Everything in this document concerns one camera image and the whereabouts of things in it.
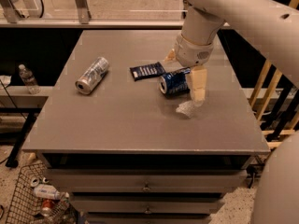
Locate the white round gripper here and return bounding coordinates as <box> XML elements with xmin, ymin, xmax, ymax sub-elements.
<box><xmin>164</xmin><ymin>34</ymin><xmax>213</xmax><ymax>106</ymax></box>

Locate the blue pepsi can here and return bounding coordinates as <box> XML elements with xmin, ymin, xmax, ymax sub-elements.
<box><xmin>160</xmin><ymin>68</ymin><xmax>191</xmax><ymax>95</ymax></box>

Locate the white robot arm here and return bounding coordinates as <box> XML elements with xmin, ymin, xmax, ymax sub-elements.
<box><xmin>170</xmin><ymin>0</ymin><xmax>299</xmax><ymax>224</ymax></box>

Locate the silver energy drink can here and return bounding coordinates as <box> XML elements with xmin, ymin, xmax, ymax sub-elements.
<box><xmin>75</xmin><ymin>57</ymin><xmax>109</xmax><ymax>95</ymax></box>

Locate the silver can in basket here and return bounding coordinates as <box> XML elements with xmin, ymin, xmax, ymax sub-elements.
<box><xmin>30</xmin><ymin>177</ymin><xmax>40</xmax><ymax>188</ymax></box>

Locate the red can in basket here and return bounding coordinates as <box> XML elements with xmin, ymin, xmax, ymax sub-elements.
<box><xmin>40</xmin><ymin>199</ymin><xmax>55</xmax><ymax>217</ymax></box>

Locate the dark blue snack packet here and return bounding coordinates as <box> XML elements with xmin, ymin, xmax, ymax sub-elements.
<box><xmin>130</xmin><ymin>62</ymin><xmax>165</xmax><ymax>81</ymax></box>

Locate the grey drawer cabinet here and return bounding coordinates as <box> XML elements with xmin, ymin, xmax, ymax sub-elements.
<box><xmin>23</xmin><ymin>30</ymin><xmax>268</xmax><ymax>224</ymax></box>

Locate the clear plastic water bottle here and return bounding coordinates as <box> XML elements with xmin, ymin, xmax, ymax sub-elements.
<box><xmin>19</xmin><ymin>64</ymin><xmax>40</xmax><ymax>94</ymax></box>

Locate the black side table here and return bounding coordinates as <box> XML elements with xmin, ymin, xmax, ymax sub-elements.
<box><xmin>0</xmin><ymin>86</ymin><xmax>53</xmax><ymax>168</ymax></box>

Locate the white bottle in basket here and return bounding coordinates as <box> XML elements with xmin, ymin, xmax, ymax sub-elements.
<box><xmin>33</xmin><ymin>184</ymin><xmax>69</xmax><ymax>200</ymax></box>

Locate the black wire basket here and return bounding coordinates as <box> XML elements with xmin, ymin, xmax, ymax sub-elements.
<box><xmin>6</xmin><ymin>163</ymin><xmax>77</xmax><ymax>224</ymax></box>

